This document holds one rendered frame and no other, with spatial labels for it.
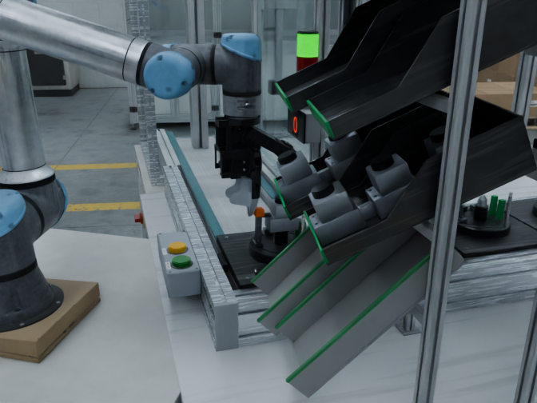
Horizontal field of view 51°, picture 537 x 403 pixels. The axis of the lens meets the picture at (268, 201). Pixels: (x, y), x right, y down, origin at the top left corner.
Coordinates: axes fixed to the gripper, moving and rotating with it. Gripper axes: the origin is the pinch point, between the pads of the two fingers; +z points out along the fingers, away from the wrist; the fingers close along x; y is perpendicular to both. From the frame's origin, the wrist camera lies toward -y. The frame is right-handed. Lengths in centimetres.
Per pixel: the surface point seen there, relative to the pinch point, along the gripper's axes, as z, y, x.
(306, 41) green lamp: -32.1, -16.8, -16.8
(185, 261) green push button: 10.2, 14.5, -0.3
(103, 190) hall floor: 108, 37, -328
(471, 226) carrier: 8, -51, 4
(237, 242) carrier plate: 10.4, 1.9, -6.6
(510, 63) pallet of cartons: 48, -472, -514
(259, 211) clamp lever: 0.1, -1.1, 1.0
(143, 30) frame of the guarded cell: -30, 14, -82
